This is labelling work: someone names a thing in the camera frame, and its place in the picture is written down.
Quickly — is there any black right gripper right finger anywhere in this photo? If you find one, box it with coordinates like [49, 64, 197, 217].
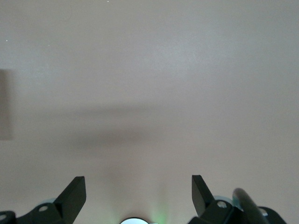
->
[188, 175, 287, 224]

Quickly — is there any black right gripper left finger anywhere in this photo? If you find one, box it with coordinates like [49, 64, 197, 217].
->
[0, 176, 87, 224]

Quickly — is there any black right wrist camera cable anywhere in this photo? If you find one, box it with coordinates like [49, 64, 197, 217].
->
[232, 188, 271, 224]

